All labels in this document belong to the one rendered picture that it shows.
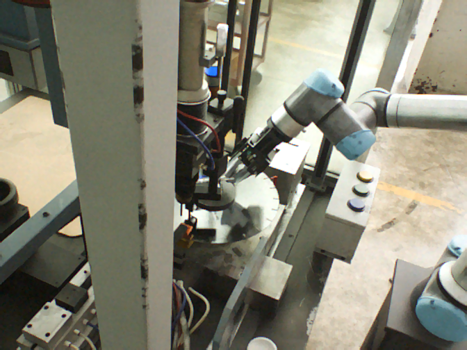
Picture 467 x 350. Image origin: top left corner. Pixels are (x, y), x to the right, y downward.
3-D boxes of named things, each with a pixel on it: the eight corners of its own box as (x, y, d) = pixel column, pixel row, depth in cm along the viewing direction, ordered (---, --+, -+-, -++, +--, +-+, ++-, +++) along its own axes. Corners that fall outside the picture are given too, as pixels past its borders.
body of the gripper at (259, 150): (229, 157, 102) (264, 122, 96) (240, 144, 109) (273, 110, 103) (254, 180, 102) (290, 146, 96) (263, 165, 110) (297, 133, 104)
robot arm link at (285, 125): (286, 96, 101) (313, 122, 102) (273, 110, 103) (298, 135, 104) (279, 106, 95) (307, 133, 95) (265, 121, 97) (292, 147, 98)
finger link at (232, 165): (210, 180, 108) (234, 156, 103) (218, 170, 113) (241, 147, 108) (219, 189, 108) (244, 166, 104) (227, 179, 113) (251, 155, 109)
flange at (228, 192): (235, 210, 109) (236, 203, 107) (189, 207, 108) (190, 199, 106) (235, 180, 117) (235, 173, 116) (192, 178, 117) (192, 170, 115)
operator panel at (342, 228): (334, 194, 149) (346, 157, 140) (367, 205, 147) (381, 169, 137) (313, 251, 128) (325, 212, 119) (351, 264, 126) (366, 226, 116)
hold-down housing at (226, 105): (212, 164, 102) (219, 83, 89) (230, 172, 100) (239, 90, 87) (198, 176, 98) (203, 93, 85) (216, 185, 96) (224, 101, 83)
